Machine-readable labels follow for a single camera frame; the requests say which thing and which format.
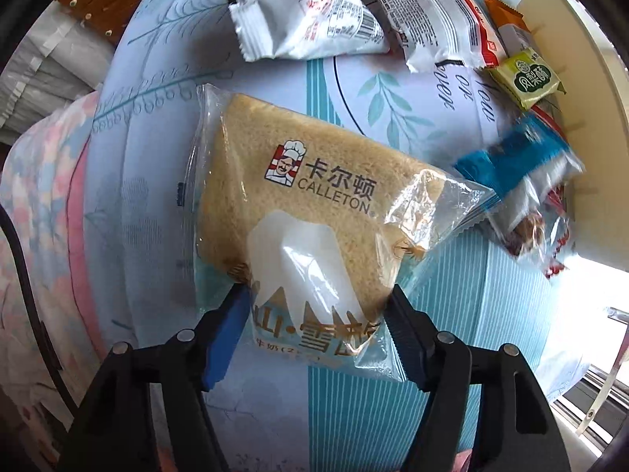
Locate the small green snack packet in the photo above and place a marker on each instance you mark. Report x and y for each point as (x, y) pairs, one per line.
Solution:
(526, 76)

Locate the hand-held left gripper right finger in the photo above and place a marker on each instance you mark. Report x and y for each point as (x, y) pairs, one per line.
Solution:
(405, 339)

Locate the blue white snack packet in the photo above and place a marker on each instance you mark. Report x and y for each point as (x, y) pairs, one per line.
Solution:
(511, 157)

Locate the pink floral blanket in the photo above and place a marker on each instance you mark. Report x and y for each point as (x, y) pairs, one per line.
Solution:
(44, 206)

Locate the cream plastic bin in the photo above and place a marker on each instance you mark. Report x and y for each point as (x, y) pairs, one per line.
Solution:
(589, 108)

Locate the grey striped cloth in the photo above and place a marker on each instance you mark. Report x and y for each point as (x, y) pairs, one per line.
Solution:
(44, 69)

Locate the white red-edged snack packet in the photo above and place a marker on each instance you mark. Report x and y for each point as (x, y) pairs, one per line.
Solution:
(422, 14)

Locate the orange white snack packet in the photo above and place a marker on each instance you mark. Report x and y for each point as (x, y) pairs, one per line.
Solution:
(499, 14)

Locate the silver white snack packet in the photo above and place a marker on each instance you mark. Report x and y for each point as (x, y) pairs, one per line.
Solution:
(304, 14)

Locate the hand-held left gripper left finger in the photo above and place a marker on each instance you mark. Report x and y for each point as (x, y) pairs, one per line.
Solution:
(226, 339)

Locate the metal window railing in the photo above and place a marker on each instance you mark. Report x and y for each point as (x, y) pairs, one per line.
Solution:
(602, 398)

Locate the teal leaf-print tablecloth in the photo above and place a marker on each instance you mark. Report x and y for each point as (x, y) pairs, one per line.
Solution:
(442, 305)

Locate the clear bagged toast bread packet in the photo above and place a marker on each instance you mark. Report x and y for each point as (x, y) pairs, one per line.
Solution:
(295, 182)

